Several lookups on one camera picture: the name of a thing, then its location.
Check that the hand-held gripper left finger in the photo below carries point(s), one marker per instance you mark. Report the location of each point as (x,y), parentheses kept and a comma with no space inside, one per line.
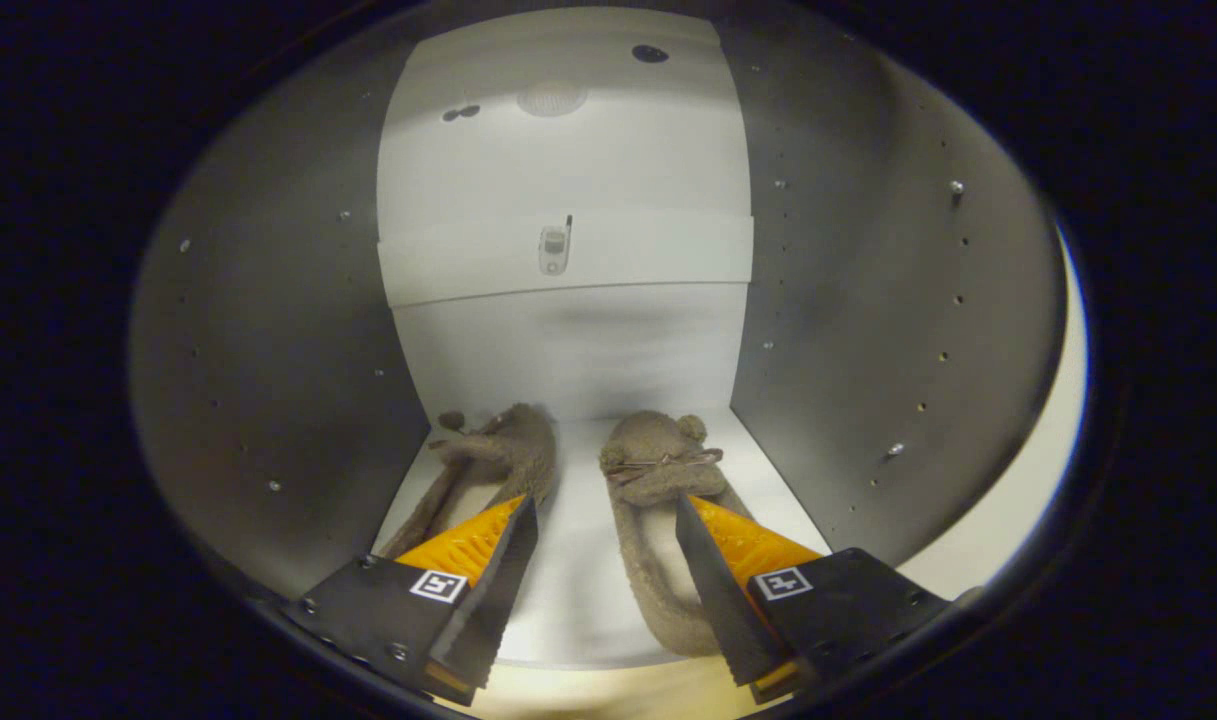
(488,610)

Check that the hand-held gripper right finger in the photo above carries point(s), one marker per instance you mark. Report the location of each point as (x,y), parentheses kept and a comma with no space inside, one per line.
(728,610)

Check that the brown plush shoe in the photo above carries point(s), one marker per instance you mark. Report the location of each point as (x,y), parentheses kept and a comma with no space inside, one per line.
(513,450)
(653,480)

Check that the grey shoe cabinet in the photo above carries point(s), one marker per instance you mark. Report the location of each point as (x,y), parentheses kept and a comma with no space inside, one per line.
(268,330)

